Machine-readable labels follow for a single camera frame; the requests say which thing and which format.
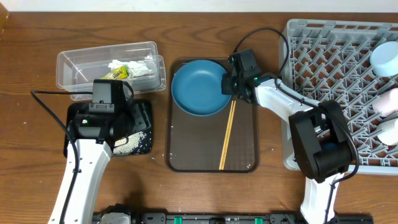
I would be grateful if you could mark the light blue bowl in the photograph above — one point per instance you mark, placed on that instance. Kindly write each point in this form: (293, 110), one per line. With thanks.
(384, 59)

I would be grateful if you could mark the grey dishwasher rack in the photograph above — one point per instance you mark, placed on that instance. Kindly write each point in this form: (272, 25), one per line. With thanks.
(329, 60)

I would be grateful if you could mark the spilled white rice pile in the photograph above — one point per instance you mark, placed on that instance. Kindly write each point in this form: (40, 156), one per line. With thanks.
(127, 146)

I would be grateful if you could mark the dark blue round plate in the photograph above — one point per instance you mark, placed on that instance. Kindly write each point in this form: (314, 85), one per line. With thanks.
(196, 88)

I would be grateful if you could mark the black plastic waste tray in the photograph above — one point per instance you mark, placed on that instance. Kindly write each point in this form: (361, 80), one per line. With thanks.
(146, 124)

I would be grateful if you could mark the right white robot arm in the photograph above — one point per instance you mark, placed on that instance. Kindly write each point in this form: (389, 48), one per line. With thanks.
(318, 138)

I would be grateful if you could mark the white cup green inside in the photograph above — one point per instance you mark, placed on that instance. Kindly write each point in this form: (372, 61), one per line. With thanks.
(388, 133)

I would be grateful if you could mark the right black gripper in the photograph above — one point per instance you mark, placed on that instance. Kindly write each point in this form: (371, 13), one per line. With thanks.
(227, 88)

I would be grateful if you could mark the wooden chopstick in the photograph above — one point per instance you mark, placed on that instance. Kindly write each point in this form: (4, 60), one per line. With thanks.
(226, 137)
(229, 133)

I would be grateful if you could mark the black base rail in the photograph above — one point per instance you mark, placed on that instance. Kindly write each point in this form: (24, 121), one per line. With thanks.
(121, 213)

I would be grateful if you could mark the white paper napkin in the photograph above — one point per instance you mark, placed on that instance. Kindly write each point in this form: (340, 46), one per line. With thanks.
(135, 68)

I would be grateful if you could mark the clear plastic waste bin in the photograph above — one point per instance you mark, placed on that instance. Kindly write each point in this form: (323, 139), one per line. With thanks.
(77, 69)

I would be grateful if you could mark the white cup pink inside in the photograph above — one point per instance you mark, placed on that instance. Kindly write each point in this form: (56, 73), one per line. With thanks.
(386, 104)

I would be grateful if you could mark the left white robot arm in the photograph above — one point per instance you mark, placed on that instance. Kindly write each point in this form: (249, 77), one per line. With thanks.
(86, 163)

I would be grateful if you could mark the brown plastic serving tray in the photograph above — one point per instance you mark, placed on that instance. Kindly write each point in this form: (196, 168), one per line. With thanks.
(223, 142)

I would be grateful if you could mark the yellow green snack wrapper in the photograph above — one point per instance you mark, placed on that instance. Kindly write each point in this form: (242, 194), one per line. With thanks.
(119, 73)

